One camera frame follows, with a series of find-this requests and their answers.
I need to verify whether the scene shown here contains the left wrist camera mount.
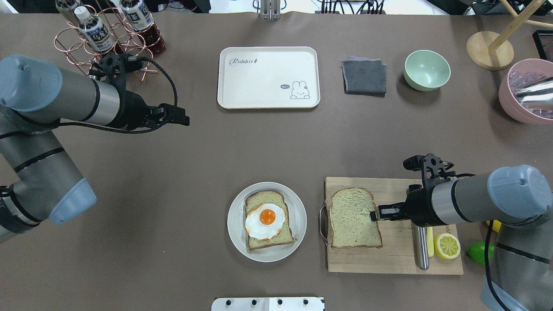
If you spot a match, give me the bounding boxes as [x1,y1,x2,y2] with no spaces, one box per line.
[88,52,143,94]

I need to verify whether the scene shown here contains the green lime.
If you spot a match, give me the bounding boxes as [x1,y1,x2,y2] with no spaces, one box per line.
[467,241,486,266]

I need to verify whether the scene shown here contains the steel muddler black tip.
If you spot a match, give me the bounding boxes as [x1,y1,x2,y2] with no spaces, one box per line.
[408,184,430,271]

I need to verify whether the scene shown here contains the front tea bottle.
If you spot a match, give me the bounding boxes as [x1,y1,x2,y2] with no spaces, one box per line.
[73,6,125,56]

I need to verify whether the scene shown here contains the cream rabbit serving tray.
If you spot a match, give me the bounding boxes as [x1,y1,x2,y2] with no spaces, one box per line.
[217,47,321,110]

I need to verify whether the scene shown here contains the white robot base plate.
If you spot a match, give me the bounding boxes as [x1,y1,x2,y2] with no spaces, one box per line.
[211,296,326,311]

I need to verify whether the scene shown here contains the tea bottle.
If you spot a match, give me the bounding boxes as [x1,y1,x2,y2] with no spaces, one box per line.
[120,0,166,56]
[73,6,125,56]
[54,0,82,27]

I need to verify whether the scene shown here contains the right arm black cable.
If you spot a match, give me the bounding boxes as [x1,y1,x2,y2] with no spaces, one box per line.
[454,173,510,311]

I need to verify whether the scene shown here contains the right tea bottle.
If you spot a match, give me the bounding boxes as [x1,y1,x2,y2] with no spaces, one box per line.
[120,0,166,56]

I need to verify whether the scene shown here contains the grey folded cloth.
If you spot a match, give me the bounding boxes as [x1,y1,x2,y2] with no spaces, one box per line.
[342,57,387,96]

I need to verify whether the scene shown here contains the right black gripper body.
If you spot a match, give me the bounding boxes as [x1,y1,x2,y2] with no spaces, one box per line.
[400,185,437,228]

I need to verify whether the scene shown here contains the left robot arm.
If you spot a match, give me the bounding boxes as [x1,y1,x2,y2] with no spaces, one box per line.
[0,52,190,242]

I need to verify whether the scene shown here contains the left rear tea bottle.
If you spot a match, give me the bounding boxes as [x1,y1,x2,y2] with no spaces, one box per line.
[54,0,82,27]

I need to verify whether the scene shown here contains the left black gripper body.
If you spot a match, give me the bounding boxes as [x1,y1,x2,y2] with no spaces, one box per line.
[116,91,162,130]

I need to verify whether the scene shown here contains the pink bowl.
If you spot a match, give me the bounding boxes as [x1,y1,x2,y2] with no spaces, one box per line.
[498,58,553,125]

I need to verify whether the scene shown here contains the fried egg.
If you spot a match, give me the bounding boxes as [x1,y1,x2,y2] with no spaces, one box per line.
[245,203,285,240]

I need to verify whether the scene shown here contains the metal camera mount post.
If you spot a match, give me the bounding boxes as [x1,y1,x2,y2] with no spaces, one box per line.
[257,0,282,20]

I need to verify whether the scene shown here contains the wooden cutting board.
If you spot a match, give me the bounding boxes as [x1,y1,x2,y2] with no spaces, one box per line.
[324,177,464,275]

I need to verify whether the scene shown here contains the grey round plate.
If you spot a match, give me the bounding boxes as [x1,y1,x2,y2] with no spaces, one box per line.
[227,181,307,263]

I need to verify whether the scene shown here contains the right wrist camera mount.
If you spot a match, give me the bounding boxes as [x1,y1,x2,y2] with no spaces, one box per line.
[403,153,456,191]

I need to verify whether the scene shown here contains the upper whole lemon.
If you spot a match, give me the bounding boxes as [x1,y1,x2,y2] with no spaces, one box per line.
[486,220,502,233]

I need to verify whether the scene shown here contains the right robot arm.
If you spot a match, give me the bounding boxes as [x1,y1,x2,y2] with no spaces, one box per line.
[371,165,553,311]

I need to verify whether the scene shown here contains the silver metal scoop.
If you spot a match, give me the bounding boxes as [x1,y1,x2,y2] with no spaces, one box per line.
[514,77,553,110]

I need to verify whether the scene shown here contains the lemon half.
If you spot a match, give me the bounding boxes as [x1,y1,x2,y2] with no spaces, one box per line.
[434,233,461,260]

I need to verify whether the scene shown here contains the mint green bowl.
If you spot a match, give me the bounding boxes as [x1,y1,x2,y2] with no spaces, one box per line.
[403,50,451,91]

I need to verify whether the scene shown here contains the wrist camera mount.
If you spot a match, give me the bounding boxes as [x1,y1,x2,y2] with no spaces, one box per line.
[88,52,143,94]
[403,153,456,191]

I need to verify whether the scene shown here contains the bread slice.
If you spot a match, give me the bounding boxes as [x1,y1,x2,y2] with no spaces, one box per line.
[329,187,383,248]
[244,190,294,251]

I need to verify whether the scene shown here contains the copper wire bottle rack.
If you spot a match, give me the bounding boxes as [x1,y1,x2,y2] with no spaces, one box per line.
[54,0,153,74]

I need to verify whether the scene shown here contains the wooden mug tree stand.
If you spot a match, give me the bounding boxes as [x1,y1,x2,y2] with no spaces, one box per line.
[466,0,553,71]

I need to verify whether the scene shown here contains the yellow plastic knife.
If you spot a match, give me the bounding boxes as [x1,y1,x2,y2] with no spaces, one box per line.
[426,227,435,257]

